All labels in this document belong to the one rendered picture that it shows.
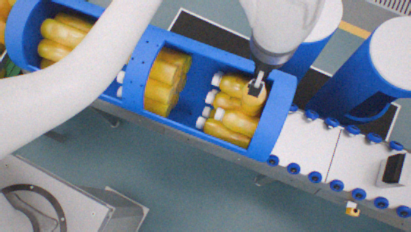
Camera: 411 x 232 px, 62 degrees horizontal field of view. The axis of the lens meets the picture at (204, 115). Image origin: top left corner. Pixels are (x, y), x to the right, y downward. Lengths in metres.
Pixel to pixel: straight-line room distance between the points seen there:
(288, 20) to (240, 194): 1.70
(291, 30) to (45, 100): 0.34
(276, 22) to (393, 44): 0.89
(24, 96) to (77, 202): 0.73
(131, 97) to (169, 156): 1.17
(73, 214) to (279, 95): 0.70
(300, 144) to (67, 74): 0.97
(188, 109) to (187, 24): 1.15
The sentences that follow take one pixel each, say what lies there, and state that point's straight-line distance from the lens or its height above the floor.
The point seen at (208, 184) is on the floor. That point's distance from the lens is 2.13.
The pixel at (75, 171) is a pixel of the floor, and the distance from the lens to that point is 2.29.
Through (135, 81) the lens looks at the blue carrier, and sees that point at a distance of 1.00.
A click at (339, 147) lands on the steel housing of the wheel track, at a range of 1.30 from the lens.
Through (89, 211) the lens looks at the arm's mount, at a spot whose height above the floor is 1.08.
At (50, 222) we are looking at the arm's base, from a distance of 1.14.
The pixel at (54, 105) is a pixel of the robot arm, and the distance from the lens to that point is 0.42.
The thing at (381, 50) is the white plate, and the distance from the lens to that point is 1.34.
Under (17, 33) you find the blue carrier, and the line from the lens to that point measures 1.19.
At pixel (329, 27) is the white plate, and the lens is 1.32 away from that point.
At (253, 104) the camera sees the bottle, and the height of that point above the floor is 1.24.
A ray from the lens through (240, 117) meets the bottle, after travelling 1.03.
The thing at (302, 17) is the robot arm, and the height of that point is 1.70.
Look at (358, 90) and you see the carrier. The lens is 1.45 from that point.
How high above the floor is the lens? 2.12
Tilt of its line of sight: 75 degrees down
